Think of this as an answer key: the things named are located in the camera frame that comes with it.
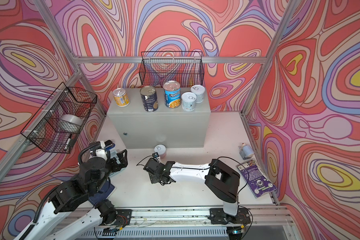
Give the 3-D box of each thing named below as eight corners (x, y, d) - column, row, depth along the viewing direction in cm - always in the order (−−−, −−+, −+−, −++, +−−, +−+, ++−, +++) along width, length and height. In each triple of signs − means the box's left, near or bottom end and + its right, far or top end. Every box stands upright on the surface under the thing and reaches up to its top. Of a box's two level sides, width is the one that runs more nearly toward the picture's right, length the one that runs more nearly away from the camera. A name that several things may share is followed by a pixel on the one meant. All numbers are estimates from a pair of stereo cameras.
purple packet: (255, 198, 80) (257, 197, 78) (235, 165, 92) (236, 164, 90) (275, 190, 83) (277, 189, 81) (253, 159, 95) (254, 157, 93)
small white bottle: (243, 160, 94) (246, 155, 89) (236, 149, 99) (239, 144, 94) (251, 157, 95) (255, 152, 90) (244, 147, 100) (247, 142, 95)
